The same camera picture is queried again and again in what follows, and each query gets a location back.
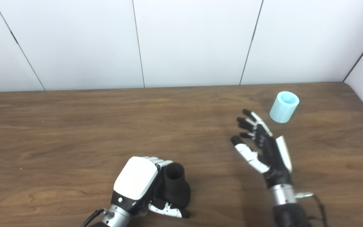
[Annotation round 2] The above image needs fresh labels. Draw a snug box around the white and black right hand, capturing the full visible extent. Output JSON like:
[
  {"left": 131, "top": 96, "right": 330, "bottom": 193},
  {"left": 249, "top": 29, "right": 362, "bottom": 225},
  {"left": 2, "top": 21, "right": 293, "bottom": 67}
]
[{"left": 231, "top": 109, "right": 293, "bottom": 189}]

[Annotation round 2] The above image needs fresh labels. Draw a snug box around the white and black left hand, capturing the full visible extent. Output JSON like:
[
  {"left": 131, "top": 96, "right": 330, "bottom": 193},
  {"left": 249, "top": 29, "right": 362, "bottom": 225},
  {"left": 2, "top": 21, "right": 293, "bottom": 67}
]
[{"left": 111, "top": 156, "right": 191, "bottom": 218}]

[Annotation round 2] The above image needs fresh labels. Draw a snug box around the black nozzle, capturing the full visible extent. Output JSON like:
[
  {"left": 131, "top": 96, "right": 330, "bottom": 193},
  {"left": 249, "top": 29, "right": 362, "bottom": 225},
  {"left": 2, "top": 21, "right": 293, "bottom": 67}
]
[{"left": 164, "top": 163, "right": 191, "bottom": 209}]

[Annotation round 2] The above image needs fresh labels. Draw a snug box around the light-blue hose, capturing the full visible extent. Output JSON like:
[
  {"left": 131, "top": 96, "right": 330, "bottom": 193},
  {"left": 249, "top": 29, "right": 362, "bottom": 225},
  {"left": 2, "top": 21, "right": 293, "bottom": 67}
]
[{"left": 269, "top": 91, "right": 300, "bottom": 124}]

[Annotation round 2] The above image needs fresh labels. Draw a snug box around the thick black right wrist cable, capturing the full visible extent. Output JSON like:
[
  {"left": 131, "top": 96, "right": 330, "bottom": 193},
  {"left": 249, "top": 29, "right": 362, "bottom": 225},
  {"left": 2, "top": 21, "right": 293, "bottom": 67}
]
[{"left": 295, "top": 192, "right": 327, "bottom": 227}]

